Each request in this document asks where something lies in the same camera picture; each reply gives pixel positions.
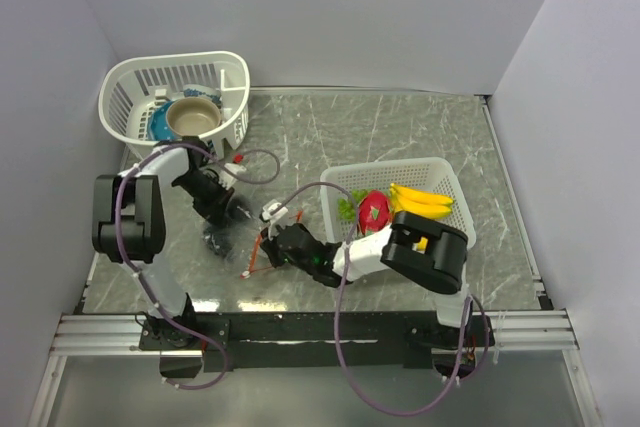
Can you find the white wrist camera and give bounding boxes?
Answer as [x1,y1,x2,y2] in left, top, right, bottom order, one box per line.
[259,200,290,239]
[217,153,247,189]

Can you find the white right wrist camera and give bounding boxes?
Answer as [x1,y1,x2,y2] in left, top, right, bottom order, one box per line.
[259,200,290,239]

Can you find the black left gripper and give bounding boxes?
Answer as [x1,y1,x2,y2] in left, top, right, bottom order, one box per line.
[174,170,234,228]

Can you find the clear zip top bag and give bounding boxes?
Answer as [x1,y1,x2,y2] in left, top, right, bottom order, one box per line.
[219,208,273,280]

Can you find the aluminium frame rail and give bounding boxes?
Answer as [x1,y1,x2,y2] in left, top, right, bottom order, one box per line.
[49,311,579,357]

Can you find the green fake grapes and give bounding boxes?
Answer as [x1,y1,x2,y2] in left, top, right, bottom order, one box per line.
[337,189,369,222]

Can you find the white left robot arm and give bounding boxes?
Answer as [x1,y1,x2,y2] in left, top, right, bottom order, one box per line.
[92,136,234,349]

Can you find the red fake apple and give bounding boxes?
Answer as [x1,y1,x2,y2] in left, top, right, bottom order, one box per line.
[358,190,392,236]

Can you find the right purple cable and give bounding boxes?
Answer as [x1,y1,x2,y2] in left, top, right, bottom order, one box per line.
[269,181,491,418]

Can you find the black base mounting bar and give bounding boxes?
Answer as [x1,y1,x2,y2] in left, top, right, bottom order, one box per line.
[139,311,495,379]

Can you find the yellow fake banana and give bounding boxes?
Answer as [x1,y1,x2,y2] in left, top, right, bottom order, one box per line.
[390,183,454,220]

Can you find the blue plate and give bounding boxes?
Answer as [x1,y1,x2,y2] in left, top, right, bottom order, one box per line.
[147,101,176,142]

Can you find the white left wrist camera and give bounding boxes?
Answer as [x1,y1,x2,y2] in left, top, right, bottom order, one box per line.
[217,153,247,189]

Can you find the purple cable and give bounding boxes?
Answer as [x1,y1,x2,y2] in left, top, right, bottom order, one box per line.
[114,142,281,392]
[269,181,491,418]

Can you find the white slotted dish basket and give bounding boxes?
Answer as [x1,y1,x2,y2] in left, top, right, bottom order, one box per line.
[96,50,252,163]

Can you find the white perforated tray basket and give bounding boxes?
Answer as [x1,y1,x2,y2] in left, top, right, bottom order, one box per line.
[320,157,477,248]

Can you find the dark fake grapes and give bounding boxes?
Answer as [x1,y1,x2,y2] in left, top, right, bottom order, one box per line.
[202,196,253,258]

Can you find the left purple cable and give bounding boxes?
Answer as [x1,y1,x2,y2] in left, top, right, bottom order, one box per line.
[114,142,281,392]

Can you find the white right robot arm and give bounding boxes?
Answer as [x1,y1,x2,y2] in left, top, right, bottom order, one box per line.
[259,212,473,346]

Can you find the blue patterned white dish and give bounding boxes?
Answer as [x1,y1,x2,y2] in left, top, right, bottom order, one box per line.
[183,84,221,106]

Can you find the beige bowl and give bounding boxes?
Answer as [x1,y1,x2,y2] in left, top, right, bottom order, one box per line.
[166,97,222,137]

